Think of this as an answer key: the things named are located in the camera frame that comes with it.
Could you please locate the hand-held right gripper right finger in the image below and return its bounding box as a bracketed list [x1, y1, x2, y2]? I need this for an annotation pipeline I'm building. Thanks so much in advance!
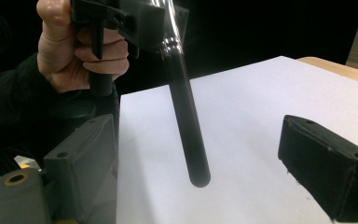
[277, 114, 358, 224]

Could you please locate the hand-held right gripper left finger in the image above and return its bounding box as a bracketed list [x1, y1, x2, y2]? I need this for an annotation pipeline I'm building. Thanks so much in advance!
[42, 113, 119, 224]

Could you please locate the black makeup brush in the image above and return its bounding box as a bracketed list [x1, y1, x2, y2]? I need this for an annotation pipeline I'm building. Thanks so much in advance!
[153, 0, 212, 189]

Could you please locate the black curtain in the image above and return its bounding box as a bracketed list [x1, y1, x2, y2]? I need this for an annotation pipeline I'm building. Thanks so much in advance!
[180, 0, 358, 80]

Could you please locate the white table sheet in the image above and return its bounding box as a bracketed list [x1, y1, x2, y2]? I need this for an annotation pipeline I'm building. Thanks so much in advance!
[116, 55, 358, 224]

